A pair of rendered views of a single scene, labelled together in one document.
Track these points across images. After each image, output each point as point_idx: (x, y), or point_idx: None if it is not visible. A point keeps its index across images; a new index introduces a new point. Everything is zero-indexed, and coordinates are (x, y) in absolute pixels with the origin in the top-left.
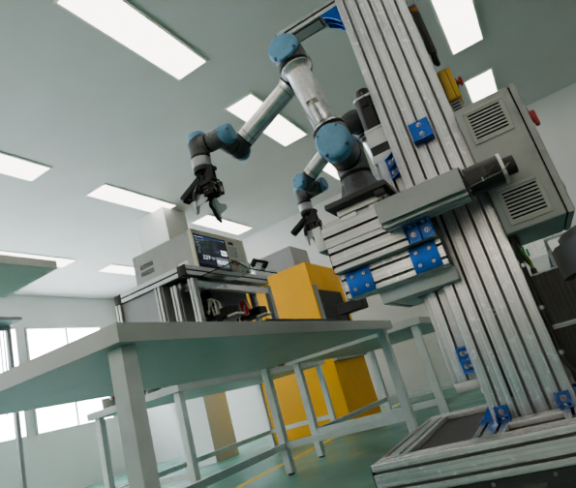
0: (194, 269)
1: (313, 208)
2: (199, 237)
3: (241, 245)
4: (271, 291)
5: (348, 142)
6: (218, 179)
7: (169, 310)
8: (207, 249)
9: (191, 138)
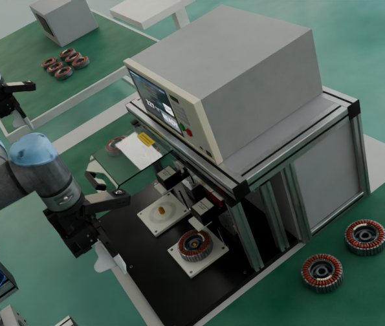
0: (134, 114)
1: (44, 209)
2: (136, 76)
3: (193, 110)
4: (233, 215)
5: None
6: None
7: None
8: (148, 94)
9: None
